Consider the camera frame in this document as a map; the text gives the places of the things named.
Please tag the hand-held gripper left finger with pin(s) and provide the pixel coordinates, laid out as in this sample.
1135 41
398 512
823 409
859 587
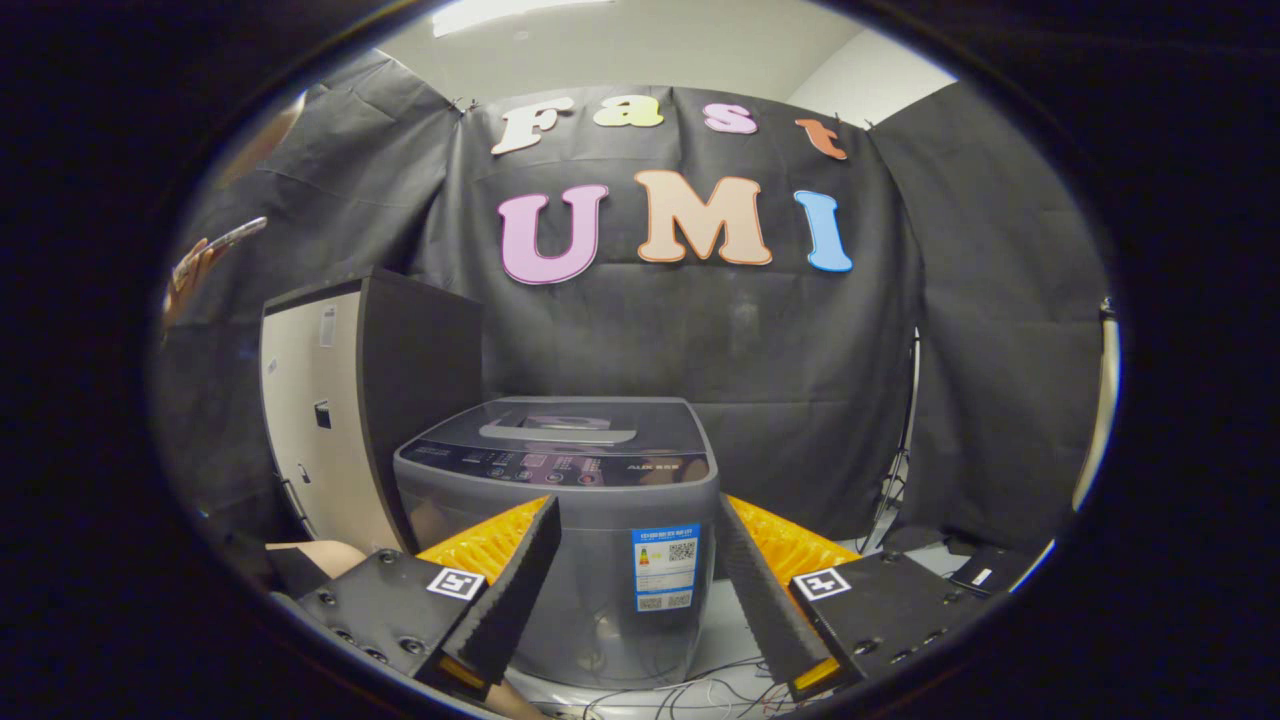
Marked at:
510 600

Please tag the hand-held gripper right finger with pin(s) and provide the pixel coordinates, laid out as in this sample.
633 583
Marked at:
760 600

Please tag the gray washing machine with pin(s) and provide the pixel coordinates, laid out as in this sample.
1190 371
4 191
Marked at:
600 600

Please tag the dark washing machine lid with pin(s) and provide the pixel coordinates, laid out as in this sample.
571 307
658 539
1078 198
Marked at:
660 420

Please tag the black light stand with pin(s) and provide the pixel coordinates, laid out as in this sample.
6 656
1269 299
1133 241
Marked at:
900 460

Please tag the black backdrop cloth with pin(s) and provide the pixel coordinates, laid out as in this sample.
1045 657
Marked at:
800 370

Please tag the beige and black cabinet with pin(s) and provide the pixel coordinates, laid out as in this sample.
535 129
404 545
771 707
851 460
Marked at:
420 380

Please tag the white pole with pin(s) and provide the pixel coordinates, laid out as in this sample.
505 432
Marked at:
1098 410

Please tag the ceiling light panel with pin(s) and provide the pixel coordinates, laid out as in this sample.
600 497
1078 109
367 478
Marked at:
500 12

